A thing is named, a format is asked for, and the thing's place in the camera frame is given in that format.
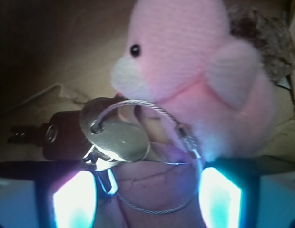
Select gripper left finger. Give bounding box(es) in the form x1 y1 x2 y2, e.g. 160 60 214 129
0 161 98 228

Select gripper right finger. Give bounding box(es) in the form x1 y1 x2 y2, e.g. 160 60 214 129
200 155 295 228

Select silver keys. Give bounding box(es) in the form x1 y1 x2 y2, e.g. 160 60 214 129
7 97 200 205

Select pink plush bunny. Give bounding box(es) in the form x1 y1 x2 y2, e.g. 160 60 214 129
111 0 275 162

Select brown paper bag bin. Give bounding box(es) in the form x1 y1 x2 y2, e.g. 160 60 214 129
0 0 295 228

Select brown rough block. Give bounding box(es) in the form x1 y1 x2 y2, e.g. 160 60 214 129
228 5 295 82

